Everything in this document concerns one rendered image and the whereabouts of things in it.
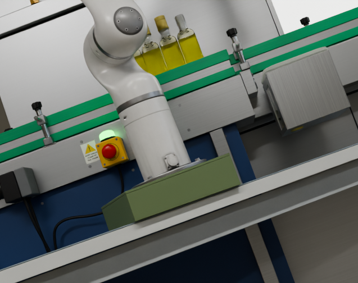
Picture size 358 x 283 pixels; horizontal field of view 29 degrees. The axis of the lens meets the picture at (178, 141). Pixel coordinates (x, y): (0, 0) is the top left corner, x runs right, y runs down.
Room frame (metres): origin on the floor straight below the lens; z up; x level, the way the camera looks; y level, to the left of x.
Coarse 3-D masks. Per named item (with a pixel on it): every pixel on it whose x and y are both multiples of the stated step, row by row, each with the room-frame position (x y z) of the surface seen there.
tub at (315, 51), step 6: (318, 48) 1.74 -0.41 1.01; (324, 48) 1.74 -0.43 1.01; (306, 54) 1.74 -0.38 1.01; (312, 54) 1.75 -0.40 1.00; (288, 60) 1.74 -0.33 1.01; (294, 60) 1.74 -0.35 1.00; (270, 66) 1.75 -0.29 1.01; (276, 66) 1.74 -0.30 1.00; (282, 66) 1.75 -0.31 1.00; (264, 72) 1.77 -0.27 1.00; (264, 78) 1.88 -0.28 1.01
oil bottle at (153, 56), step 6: (150, 42) 2.08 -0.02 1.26; (144, 48) 2.07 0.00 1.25; (150, 48) 2.06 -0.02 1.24; (156, 48) 2.06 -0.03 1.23; (144, 54) 2.07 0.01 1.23; (150, 54) 2.06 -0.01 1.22; (156, 54) 2.06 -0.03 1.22; (144, 60) 2.07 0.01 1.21; (150, 60) 2.07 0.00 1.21; (156, 60) 2.06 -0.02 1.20; (162, 60) 2.06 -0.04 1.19; (150, 66) 2.07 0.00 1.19; (156, 66) 2.06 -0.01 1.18; (162, 66) 2.06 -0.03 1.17; (150, 72) 2.07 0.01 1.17; (156, 72) 2.06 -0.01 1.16
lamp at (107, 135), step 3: (102, 132) 1.91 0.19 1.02; (105, 132) 1.90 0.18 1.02; (108, 132) 1.90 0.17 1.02; (111, 132) 1.90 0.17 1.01; (99, 135) 1.91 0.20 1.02; (102, 135) 1.90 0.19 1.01; (105, 135) 1.89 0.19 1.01; (108, 135) 1.89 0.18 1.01; (111, 135) 1.90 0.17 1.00; (114, 135) 1.91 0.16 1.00; (99, 138) 1.91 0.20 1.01; (102, 138) 1.90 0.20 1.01; (105, 138) 1.89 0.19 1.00; (108, 138) 1.89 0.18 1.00
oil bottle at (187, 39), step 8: (184, 32) 2.06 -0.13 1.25; (192, 32) 2.06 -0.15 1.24; (184, 40) 2.06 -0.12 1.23; (192, 40) 2.06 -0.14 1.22; (184, 48) 2.06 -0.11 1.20; (192, 48) 2.06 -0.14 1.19; (200, 48) 2.06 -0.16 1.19; (184, 56) 2.06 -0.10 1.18; (192, 56) 2.06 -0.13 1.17; (200, 56) 2.06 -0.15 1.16
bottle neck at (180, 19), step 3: (177, 15) 2.07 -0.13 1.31; (180, 15) 2.07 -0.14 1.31; (174, 18) 2.08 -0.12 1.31; (177, 18) 2.07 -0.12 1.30; (180, 18) 2.07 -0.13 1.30; (183, 18) 2.08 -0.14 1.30; (177, 21) 2.08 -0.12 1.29; (180, 21) 2.07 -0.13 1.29; (183, 21) 2.07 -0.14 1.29; (177, 24) 2.08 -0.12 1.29; (180, 24) 2.07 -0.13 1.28; (183, 24) 2.07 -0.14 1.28; (186, 24) 2.08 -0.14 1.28; (180, 27) 2.07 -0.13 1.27; (183, 27) 2.07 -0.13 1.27; (186, 27) 2.08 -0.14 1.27
